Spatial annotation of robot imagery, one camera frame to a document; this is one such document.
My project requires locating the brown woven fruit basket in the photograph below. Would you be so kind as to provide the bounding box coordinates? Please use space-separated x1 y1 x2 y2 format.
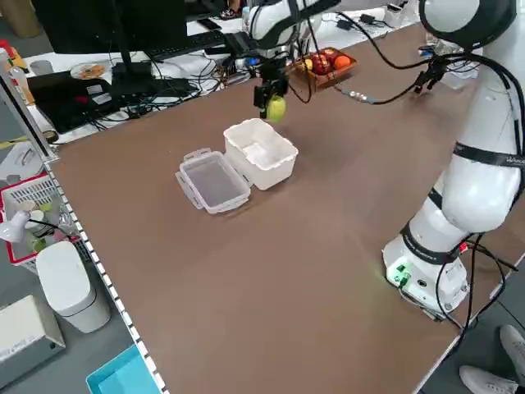
293 47 358 89

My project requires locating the clear lid with latches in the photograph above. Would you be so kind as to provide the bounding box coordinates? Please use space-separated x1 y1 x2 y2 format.
175 146 252 216

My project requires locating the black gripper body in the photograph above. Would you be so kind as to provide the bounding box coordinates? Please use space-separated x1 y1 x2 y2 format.
257 57 289 88

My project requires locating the green apple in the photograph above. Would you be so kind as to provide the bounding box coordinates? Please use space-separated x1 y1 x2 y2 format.
265 96 287 123

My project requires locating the black computer monitor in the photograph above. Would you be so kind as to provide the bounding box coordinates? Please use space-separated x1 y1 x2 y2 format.
31 0 199 96

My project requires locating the grey metal box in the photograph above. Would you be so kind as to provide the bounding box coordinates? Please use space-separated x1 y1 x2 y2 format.
0 294 66 389

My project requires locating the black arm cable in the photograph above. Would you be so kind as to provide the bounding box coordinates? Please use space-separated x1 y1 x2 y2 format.
413 48 525 161

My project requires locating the black laptop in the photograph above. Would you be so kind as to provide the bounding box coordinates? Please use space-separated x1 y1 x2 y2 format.
26 71 124 135

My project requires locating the teal box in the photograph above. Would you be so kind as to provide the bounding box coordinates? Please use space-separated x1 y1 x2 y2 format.
84 343 165 394

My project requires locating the white plastic box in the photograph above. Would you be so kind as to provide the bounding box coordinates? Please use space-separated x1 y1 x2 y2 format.
223 117 299 192

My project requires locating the red-rimmed white basket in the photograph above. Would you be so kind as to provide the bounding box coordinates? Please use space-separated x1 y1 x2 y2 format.
0 172 83 273

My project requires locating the clear plastic bottle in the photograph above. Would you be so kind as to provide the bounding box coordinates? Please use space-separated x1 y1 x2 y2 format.
7 65 34 106

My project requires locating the black cable with white connectors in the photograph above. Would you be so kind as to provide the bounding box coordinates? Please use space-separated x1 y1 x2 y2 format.
332 84 431 107

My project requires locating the black keyboard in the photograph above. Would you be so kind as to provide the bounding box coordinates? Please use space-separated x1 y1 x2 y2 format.
145 31 226 58

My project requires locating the person's foot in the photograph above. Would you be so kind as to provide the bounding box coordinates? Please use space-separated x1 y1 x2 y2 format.
498 323 525 370
458 364 522 394

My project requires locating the white desk lamp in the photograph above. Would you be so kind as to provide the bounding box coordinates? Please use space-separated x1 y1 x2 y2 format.
0 213 30 244

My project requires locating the white trash bin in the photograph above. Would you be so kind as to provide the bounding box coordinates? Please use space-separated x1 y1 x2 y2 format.
34 241 112 334

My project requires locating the plate with food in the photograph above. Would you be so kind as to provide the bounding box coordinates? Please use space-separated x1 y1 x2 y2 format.
69 61 109 80

